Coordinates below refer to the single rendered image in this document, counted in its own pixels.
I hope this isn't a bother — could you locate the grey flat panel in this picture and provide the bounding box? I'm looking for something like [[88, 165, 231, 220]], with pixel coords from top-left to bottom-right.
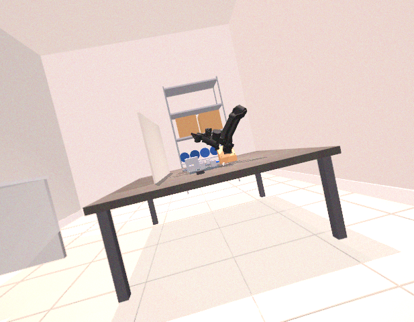
[[138, 112, 170, 184]]

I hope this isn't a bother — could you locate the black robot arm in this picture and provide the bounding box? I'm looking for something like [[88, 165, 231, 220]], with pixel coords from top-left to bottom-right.
[[204, 105, 247, 154]]

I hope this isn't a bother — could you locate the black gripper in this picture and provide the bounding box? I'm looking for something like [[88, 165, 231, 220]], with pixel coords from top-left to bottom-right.
[[191, 132, 212, 145]]

